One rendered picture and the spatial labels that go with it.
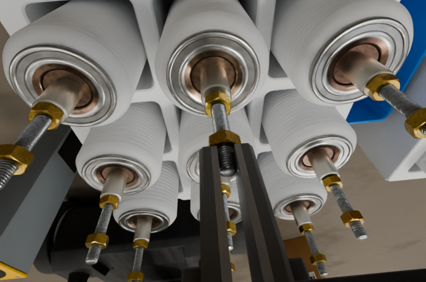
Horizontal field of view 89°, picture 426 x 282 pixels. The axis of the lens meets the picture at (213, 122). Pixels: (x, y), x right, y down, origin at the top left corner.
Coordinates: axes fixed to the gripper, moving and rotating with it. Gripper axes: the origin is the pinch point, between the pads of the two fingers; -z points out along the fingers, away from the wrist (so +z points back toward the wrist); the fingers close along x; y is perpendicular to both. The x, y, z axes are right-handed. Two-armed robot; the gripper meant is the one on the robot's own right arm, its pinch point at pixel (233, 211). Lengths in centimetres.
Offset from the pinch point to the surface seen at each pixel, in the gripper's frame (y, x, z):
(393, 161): 26.5, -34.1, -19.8
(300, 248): 108, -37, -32
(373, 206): 82, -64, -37
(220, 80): -1.0, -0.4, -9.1
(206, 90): -0.7, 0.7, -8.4
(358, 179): 60, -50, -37
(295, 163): 12.1, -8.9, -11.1
